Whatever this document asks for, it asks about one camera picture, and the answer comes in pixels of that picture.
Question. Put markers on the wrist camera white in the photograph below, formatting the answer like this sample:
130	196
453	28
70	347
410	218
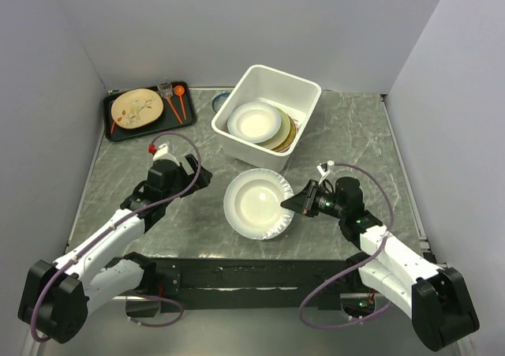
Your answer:
162	152
324	170

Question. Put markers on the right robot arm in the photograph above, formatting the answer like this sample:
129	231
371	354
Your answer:
436	299

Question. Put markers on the orange chopstick-like stick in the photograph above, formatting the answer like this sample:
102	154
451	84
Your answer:
172	107

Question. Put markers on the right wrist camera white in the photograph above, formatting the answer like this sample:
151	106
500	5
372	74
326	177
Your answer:
324	170

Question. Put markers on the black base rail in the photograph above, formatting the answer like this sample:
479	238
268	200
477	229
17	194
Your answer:
235	283

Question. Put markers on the orange spoon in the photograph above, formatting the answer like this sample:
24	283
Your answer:
179	91

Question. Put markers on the white plastic bin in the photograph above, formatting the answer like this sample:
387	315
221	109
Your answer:
296	96

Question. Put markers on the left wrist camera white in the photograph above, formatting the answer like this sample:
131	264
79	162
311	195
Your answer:
162	152

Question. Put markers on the aluminium frame rail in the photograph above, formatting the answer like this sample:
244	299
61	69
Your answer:
127	275

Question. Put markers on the beige bird plate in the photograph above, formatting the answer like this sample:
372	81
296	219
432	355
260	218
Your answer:
136	108

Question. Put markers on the small clear glass cup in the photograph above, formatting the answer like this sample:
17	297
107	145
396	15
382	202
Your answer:
165	89

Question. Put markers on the small blue patterned dish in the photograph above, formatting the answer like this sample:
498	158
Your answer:
219	100

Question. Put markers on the black serving tray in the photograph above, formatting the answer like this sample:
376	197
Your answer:
165	122

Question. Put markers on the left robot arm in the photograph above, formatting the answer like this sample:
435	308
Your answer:
58	296

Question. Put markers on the cream plate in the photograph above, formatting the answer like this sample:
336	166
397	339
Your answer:
282	133

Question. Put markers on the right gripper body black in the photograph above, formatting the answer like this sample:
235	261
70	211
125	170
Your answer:
327	204

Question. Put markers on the woven bamboo mat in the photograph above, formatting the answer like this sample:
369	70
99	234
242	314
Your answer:
289	139

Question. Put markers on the white plate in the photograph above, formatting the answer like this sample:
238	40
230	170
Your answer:
254	122
252	204

